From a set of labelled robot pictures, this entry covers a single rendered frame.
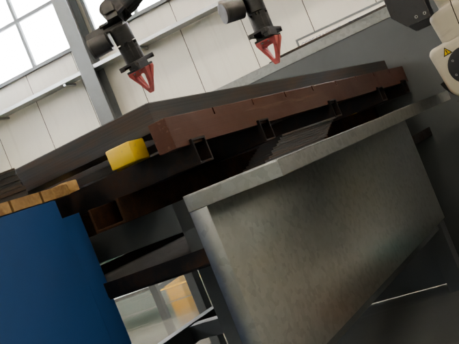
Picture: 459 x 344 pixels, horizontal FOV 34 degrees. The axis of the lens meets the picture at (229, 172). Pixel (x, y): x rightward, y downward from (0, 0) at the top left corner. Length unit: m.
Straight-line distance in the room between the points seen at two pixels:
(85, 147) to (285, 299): 0.50
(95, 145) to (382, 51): 1.60
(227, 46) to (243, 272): 10.68
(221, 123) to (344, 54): 1.45
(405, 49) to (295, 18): 8.83
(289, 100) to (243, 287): 0.66
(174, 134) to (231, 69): 10.56
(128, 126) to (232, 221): 0.28
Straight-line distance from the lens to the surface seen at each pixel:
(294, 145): 1.46
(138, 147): 1.42
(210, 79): 12.05
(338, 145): 1.48
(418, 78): 2.85
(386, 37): 2.87
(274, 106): 1.77
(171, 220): 1.49
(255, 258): 1.39
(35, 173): 1.62
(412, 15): 2.18
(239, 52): 11.88
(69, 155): 1.55
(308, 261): 1.56
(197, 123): 1.45
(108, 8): 2.13
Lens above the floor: 0.68
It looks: 1 degrees up
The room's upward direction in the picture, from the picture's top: 22 degrees counter-clockwise
